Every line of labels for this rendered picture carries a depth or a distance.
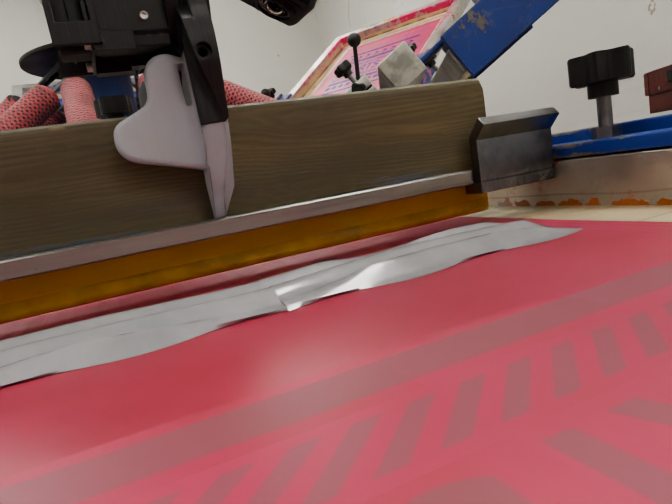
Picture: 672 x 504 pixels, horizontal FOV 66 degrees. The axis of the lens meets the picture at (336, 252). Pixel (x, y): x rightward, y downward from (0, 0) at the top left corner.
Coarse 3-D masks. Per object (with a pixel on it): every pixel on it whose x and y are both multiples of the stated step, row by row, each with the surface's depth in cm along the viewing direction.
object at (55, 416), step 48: (192, 288) 32; (0, 336) 27; (240, 336) 20; (288, 336) 19; (48, 384) 18; (96, 384) 17; (144, 384) 16; (192, 384) 16; (240, 384) 15; (0, 432) 15; (48, 432) 14; (96, 432) 14
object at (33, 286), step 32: (448, 192) 39; (288, 224) 34; (320, 224) 35; (352, 224) 36; (128, 256) 30; (160, 256) 31; (192, 256) 32; (0, 288) 28; (32, 288) 28; (64, 288) 29
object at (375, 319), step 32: (448, 224) 40; (544, 224) 33; (576, 224) 31; (608, 224) 29; (640, 224) 28; (320, 256) 36; (352, 256) 33; (480, 256) 27; (512, 256) 26; (544, 256) 24; (576, 256) 23; (608, 256) 22; (640, 256) 21; (384, 288) 24; (416, 288) 23; (448, 288) 22; (480, 288) 21; (512, 288) 20; (544, 288) 19; (320, 320) 20; (352, 320) 19; (384, 320) 19; (416, 320) 18; (448, 320) 18
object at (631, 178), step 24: (576, 168) 38; (600, 168) 36; (624, 168) 34; (648, 168) 33; (504, 192) 45; (528, 192) 43; (552, 192) 40; (576, 192) 38; (600, 192) 36; (624, 192) 35; (648, 192) 33
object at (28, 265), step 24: (360, 192) 33; (384, 192) 34; (408, 192) 35; (432, 192) 36; (240, 216) 30; (264, 216) 31; (288, 216) 31; (312, 216) 32; (120, 240) 28; (144, 240) 28; (168, 240) 29; (192, 240) 29; (0, 264) 26; (24, 264) 26; (48, 264) 26; (72, 264) 27
